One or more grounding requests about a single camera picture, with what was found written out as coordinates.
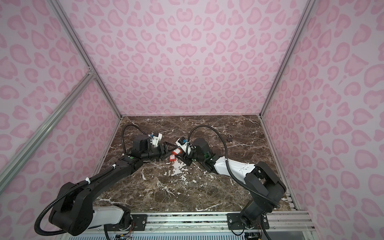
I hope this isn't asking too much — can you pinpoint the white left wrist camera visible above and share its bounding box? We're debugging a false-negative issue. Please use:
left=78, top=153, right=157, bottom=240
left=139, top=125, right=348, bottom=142
left=149, top=133, right=163, bottom=148

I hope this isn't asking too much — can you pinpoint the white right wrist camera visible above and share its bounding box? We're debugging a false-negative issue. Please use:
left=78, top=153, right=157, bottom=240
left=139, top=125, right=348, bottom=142
left=176, top=137, right=191, bottom=155

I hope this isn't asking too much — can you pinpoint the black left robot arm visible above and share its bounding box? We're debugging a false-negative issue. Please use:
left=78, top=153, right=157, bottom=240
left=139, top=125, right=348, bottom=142
left=35, top=134, right=176, bottom=236

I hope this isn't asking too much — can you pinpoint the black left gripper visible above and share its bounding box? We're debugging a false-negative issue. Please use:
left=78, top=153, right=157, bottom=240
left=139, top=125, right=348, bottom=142
left=141, top=141, right=178, bottom=162

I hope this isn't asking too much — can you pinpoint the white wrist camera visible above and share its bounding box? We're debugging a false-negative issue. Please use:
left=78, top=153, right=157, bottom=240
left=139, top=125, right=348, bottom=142
left=149, top=133, right=163, bottom=148
left=176, top=137, right=191, bottom=155

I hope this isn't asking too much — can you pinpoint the aluminium frame post left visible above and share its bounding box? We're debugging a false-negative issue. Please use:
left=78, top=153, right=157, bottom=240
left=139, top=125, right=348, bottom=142
left=47, top=0, right=123, bottom=120

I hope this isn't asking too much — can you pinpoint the red padlock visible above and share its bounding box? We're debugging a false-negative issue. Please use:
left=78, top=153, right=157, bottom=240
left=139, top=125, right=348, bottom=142
left=170, top=155, right=177, bottom=163
left=173, top=148, right=183, bottom=156

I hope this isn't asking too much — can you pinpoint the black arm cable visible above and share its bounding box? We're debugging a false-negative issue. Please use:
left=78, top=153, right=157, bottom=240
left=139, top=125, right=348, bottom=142
left=121, top=123, right=148, bottom=155
left=185, top=124, right=281, bottom=208

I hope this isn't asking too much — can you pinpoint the aluminium diagonal frame bar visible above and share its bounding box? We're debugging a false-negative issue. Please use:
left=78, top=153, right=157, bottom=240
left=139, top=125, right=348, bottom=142
left=1, top=71, right=94, bottom=193

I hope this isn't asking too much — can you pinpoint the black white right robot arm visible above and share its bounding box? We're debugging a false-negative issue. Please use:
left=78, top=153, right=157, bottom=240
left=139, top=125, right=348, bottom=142
left=176, top=137, right=287, bottom=229

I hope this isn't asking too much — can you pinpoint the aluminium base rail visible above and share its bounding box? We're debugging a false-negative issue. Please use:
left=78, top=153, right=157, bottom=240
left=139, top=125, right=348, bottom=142
left=108, top=211, right=319, bottom=240

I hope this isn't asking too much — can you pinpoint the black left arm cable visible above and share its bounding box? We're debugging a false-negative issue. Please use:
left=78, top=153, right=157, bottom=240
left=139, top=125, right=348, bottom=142
left=121, top=123, right=148, bottom=155

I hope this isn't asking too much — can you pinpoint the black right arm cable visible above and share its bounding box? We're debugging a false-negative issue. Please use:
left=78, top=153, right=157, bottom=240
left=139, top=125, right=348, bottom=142
left=185, top=124, right=281, bottom=208

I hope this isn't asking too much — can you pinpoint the aluminium frame post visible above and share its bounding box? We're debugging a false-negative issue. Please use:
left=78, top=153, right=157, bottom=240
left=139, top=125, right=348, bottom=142
left=259, top=0, right=318, bottom=118
left=47, top=0, right=123, bottom=120

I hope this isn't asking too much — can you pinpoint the aluminium frame post right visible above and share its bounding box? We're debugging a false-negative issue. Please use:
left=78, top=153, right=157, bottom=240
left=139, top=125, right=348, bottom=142
left=259, top=0, right=318, bottom=118

